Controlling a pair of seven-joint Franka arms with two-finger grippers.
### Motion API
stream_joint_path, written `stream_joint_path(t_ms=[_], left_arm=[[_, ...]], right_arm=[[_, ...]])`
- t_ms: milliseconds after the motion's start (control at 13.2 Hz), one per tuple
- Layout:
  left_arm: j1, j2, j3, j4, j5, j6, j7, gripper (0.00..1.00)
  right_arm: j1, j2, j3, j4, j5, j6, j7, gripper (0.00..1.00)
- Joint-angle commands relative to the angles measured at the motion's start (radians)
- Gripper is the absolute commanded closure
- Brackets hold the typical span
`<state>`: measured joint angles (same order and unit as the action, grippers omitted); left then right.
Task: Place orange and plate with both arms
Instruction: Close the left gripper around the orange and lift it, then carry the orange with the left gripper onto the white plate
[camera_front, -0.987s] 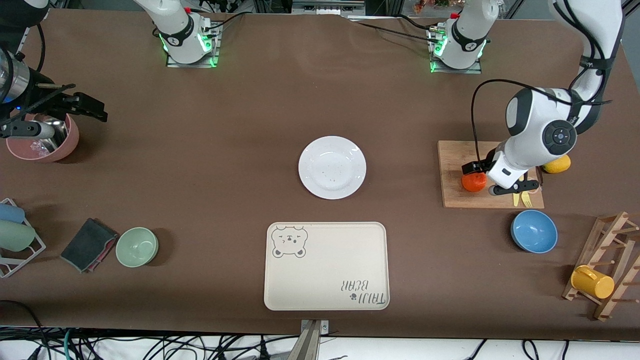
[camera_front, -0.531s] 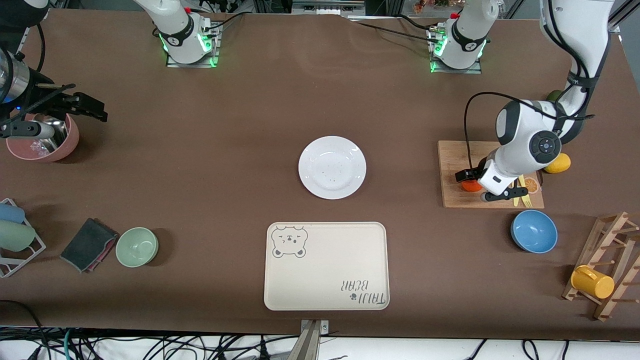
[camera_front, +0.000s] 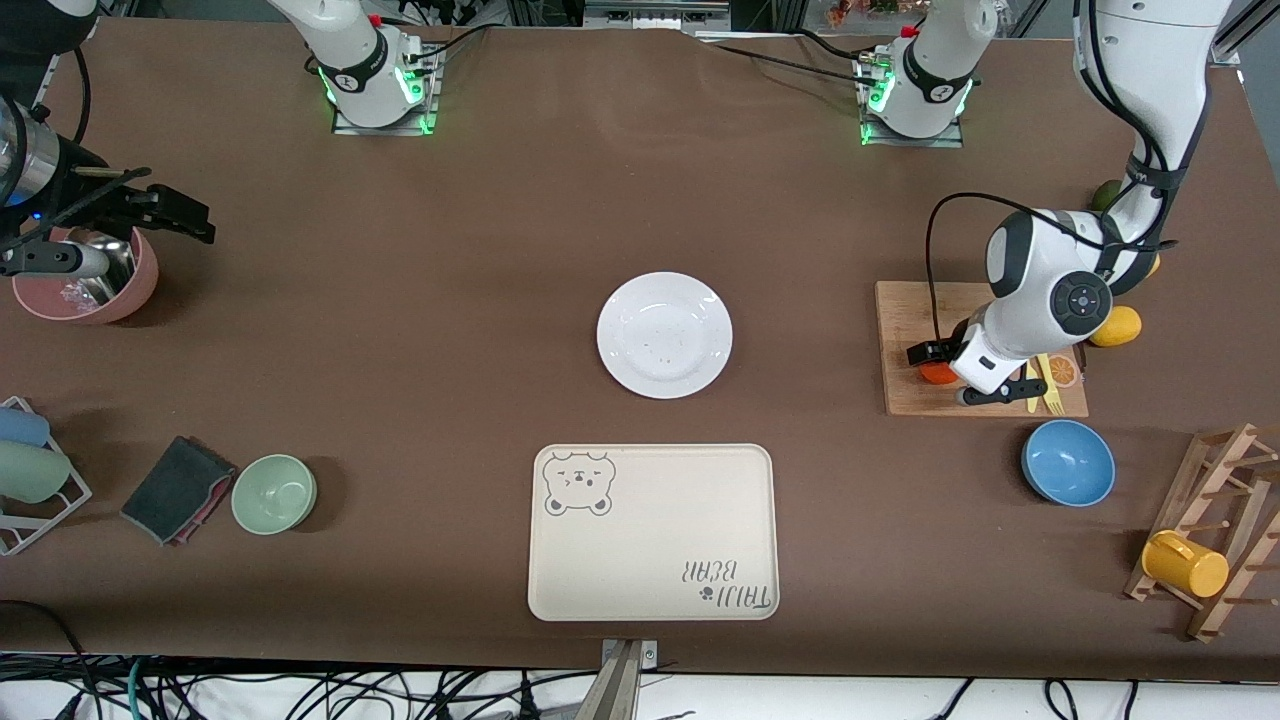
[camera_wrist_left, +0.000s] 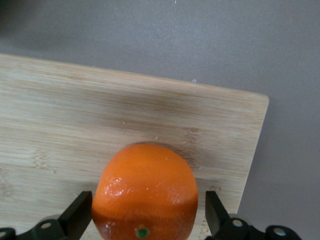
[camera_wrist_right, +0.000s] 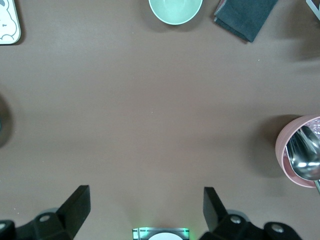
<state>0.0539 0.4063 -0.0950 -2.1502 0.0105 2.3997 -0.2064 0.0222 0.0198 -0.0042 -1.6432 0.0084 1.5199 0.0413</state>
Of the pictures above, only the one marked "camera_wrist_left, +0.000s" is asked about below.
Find brown table cover mat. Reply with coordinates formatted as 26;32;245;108
0;0;320;240

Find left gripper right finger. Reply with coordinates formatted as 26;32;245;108
204;190;301;240

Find bamboo cutting board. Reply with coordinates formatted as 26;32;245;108
0;53;270;240

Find orange fruit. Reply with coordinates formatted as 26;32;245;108
91;142;199;240

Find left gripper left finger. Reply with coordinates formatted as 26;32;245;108
0;191;94;240

